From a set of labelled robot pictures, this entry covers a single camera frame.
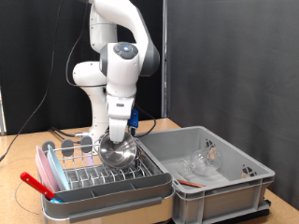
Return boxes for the long black hanging cable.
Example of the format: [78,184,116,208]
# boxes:
[0,0,65,162]

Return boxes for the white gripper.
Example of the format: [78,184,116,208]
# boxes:
[106,94,136,144]

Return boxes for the grey plastic crate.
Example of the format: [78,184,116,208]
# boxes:
[131,125,277,224]

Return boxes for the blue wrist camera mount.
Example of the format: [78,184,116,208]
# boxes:
[128,107,140,129]

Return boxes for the silver frame post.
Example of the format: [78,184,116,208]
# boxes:
[0,87,7,136]

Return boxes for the aluminium vertical pole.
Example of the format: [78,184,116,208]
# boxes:
[160,0,169,119]

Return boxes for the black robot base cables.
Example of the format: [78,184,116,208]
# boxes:
[48,126,92,141]

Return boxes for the wire dish rack grey tray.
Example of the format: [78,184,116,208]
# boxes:
[35,132,176,224]

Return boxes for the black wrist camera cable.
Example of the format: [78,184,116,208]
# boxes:
[64,0,157,139]

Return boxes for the clear wine glass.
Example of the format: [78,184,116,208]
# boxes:
[177,146,223,176]

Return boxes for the stainless steel bowl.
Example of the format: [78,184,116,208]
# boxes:
[93,132,143,170]

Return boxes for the pink plate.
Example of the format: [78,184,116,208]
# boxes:
[35,145,60,194]

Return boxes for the light blue plate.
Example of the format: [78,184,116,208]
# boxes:
[46,144,72,191]

